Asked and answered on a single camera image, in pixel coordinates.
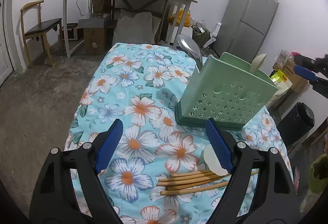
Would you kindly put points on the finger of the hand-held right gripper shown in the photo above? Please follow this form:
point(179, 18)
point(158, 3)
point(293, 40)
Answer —
point(321, 85)
point(305, 72)

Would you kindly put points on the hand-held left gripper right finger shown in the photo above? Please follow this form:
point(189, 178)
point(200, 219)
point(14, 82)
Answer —
point(219, 147)

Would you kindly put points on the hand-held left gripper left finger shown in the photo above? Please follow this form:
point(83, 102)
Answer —
point(109, 147)

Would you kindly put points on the white round spoon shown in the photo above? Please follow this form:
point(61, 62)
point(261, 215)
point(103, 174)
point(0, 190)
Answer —
point(211, 162)

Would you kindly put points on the wooden chopsticks group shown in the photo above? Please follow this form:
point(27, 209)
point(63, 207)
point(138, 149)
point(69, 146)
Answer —
point(184, 174)

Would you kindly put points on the wooden chopstick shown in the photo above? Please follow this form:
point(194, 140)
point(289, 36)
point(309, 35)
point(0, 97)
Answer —
point(179, 191)
point(179, 178)
point(174, 182)
point(184, 185)

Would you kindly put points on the green plastic utensil holder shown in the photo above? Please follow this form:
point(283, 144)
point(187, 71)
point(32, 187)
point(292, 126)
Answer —
point(217, 95)

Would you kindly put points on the large brown cardboard box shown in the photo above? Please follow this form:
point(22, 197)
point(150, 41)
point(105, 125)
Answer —
point(299, 80)

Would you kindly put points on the pink plastic bag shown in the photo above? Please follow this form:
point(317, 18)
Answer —
point(296, 54)

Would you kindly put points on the clear plastic bag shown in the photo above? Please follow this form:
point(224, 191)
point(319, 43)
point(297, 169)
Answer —
point(285, 57)

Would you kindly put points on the green and white rice bag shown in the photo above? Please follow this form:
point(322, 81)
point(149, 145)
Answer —
point(280, 80)

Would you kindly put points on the black trash bin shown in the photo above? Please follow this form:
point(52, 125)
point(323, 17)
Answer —
point(297, 124)

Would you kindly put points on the cream plastic spoon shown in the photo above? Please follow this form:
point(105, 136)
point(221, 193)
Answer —
point(257, 62)

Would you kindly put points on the blue floral blanket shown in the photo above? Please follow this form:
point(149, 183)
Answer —
point(143, 111)

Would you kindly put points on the silver refrigerator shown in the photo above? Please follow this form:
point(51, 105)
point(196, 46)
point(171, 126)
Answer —
point(246, 13)

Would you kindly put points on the person's green fleece garment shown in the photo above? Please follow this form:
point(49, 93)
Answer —
point(319, 175)

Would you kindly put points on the white leaning appliance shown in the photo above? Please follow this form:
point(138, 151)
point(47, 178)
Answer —
point(214, 34)

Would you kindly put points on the white plastic spoon left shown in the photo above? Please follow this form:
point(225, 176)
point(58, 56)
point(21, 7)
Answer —
point(189, 45)

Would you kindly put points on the olive green sack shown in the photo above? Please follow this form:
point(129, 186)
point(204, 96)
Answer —
point(201, 34)

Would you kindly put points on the white low cabinet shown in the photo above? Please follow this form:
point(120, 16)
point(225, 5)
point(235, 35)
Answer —
point(185, 34)

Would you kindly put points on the grey pillow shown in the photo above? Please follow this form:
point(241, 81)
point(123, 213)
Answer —
point(133, 29)

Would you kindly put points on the grey flat box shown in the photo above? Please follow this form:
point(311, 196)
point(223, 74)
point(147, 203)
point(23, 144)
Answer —
point(93, 21)

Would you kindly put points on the yellow plastic bag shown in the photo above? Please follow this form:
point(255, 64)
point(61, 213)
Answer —
point(182, 17)

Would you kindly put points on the wooden chair with black seat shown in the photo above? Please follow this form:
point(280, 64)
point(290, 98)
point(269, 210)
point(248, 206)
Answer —
point(42, 26)

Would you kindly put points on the white panel door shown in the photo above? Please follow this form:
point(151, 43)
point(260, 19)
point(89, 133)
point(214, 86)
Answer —
point(4, 54)

